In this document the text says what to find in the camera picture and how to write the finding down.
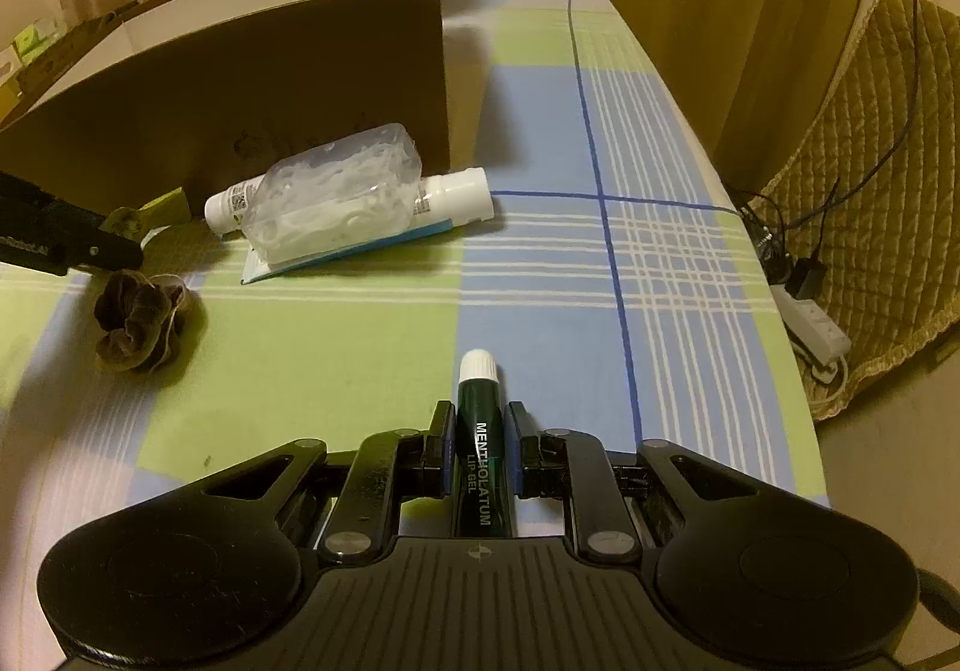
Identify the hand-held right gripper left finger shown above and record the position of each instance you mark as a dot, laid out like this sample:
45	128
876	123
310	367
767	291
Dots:
448	450

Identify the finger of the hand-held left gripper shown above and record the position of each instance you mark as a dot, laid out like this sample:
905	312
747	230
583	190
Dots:
112	249

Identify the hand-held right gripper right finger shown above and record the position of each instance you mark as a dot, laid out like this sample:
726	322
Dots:
512	450

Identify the green lip gel tube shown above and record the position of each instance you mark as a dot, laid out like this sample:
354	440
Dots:
480	461

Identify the yellow pouch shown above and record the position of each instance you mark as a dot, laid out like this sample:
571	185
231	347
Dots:
169	206

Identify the brown scrunchie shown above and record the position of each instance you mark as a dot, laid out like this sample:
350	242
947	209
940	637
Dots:
135	318

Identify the small white tube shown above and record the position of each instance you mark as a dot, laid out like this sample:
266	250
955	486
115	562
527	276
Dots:
229	206

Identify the clear bag of floss picks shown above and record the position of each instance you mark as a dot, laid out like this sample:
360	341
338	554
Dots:
330	198

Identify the brown cardboard box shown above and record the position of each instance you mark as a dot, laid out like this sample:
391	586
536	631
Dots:
300	78

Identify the white toothpaste tube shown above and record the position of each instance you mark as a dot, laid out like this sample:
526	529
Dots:
461	191

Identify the checkered tablecloth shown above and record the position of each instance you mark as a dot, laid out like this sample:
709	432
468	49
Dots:
675	341

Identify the green packets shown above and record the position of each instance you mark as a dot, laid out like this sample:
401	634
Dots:
37	37

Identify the white power strip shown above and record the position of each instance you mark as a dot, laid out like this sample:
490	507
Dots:
817	333

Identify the black charger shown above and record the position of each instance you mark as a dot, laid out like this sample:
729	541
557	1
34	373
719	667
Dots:
806	277

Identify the quilted beige cover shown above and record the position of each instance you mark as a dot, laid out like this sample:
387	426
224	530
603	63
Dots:
900	191

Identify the yellow curtain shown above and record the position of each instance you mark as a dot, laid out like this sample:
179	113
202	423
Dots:
712	3

